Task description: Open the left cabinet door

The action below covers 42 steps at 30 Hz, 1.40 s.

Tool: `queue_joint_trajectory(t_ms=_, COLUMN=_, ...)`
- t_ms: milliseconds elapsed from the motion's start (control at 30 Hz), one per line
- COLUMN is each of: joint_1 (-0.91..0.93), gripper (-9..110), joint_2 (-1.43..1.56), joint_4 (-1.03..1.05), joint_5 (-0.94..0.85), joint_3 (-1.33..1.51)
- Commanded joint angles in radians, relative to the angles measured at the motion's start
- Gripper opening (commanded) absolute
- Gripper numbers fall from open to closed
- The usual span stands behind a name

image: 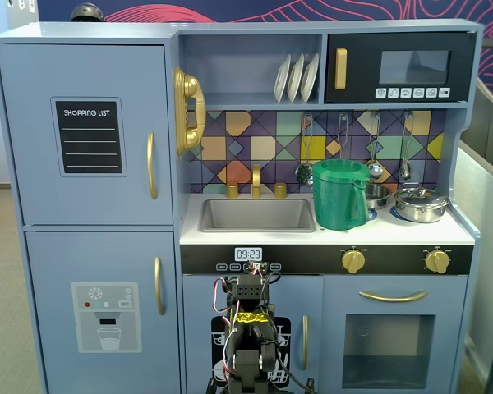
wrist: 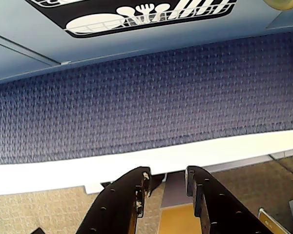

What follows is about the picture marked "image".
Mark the steel slotted spoon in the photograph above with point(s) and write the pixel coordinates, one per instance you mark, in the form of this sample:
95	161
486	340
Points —
304	174

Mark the small camera circuit board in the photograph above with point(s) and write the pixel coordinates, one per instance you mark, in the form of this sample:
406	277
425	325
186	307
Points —
254	267

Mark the white toy plate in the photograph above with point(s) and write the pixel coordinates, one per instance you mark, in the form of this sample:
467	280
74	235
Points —
281	80
310	77
296	78

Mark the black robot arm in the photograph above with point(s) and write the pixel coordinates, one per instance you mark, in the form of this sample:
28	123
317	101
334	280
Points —
248	293

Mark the gold stove knob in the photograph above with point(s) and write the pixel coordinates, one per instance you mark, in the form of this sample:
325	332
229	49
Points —
437	261
353	261

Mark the grey partition bin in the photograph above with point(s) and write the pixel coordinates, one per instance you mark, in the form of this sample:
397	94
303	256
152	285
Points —
482	184

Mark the steel hanging spatula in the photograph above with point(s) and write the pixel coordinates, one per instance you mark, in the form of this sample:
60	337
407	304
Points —
344	139

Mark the steel pot with lid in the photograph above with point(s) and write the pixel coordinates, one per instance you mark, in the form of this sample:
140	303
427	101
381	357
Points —
421	205

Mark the blue door with shopping list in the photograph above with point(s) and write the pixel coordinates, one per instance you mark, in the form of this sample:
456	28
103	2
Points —
33	172

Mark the gold toy faucet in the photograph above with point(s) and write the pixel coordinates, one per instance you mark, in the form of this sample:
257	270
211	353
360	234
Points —
256	180

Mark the grey toy sink basin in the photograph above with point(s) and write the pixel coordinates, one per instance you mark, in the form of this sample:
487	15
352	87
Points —
256	215

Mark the blue dishwasher door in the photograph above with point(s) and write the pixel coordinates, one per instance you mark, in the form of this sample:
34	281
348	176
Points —
197	303

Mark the green plastic pitcher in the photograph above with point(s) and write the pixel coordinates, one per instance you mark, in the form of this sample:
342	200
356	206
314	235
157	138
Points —
334	197

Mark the steel ladle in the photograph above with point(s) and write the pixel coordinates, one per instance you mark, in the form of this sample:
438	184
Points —
375	170

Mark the blue toy play kitchen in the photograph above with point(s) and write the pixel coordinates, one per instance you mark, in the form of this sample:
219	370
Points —
107	32

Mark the gold faucet knob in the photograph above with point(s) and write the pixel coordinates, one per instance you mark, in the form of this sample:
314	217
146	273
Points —
232	191
280	190

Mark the gold toy telephone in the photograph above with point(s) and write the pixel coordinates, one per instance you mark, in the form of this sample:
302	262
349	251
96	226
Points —
187	88

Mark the blue oven door with window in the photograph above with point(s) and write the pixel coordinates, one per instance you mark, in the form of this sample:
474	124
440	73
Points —
448	328

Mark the black microwave door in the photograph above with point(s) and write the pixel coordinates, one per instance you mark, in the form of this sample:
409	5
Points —
462	61

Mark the small open steel pot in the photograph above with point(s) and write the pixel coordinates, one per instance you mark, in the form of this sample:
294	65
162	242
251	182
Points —
378	197

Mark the blue door with ice dispenser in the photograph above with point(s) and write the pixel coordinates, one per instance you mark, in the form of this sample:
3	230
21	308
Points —
49	267

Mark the steel hanging whisk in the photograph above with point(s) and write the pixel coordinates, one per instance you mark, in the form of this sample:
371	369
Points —
405	168

